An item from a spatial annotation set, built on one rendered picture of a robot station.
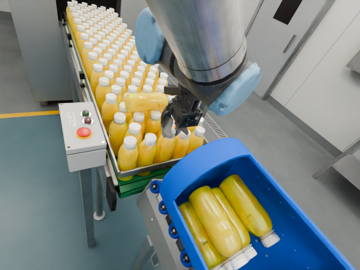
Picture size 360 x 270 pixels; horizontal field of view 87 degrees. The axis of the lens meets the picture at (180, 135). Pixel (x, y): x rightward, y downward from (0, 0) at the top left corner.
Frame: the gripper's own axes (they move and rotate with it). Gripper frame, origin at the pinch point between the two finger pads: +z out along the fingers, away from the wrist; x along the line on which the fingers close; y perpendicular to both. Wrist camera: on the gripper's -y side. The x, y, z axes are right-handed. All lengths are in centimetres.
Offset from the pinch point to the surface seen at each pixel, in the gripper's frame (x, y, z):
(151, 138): -6.8, 0.5, 1.2
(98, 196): -18, -24, 77
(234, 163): 16.2, 18.1, 0.4
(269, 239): 6.7, 40.4, -2.0
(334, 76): 326, -77, 13
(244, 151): 6.2, 22.5, -13.5
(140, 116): -6.9, -10.7, 1.2
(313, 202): 200, 40, 109
